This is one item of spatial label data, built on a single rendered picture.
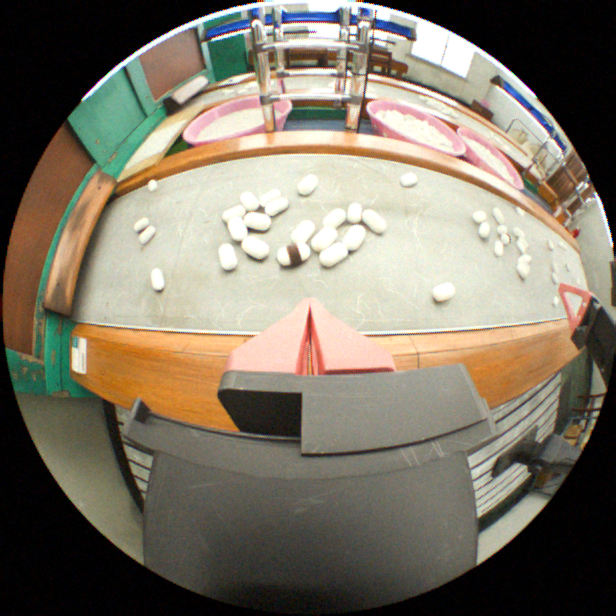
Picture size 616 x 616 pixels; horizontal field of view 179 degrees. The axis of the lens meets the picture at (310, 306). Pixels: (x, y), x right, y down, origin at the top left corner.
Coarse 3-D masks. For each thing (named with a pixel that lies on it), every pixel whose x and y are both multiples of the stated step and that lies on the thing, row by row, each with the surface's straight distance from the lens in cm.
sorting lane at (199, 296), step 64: (192, 192) 40; (256, 192) 34; (320, 192) 33; (384, 192) 36; (448, 192) 44; (128, 256) 42; (192, 256) 31; (384, 256) 28; (448, 256) 34; (512, 256) 48; (576, 256) 128; (128, 320) 36; (192, 320) 28; (256, 320) 25; (384, 320) 26; (448, 320) 30; (512, 320) 41
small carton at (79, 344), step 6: (72, 342) 45; (78, 342) 42; (84, 342) 43; (72, 348) 45; (78, 348) 42; (84, 348) 43; (72, 354) 45; (78, 354) 42; (84, 354) 43; (72, 360) 45; (78, 360) 42; (84, 360) 43; (72, 366) 45; (78, 366) 42; (84, 366) 43; (78, 372) 43; (84, 372) 43
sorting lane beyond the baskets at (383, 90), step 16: (272, 80) 101; (288, 80) 98; (304, 80) 96; (320, 80) 96; (208, 96) 103; (224, 96) 92; (400, 96) 94; (416, 96) 107; (480, 128) 119; (528, 160) 162
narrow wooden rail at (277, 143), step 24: (216, 144) 46; (240, 144) 42; (264, 144) 40; (288, 144) 39; (312, 144) 39; (336, 144) 40; (360, 144) 41; (384, 144) 43; (408, 144) 47; (168, 168) 48; (192, 168) 46; (432, 168) 46; (456, 168) 49; (120, 192) 59; (504, 192) 60
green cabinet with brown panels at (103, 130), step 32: (192, 32) 124; (128, 64) 79; (160, 64) 94; (192, 64) 115; (96, 96) 68; (128, 96) 76; (160, 96) 89; (64, 128) 60; (96, 128) 63; (128, 128) 72; (64, 160) 57; (96, 160) 60; (32, 192) 53; (64, 192) 55; (32, 224) 51; (64, 224) 53; (32, 256) 50; (32, 288) 50; (32, 320) 50; (32, 352) 50; (32, 384) 50
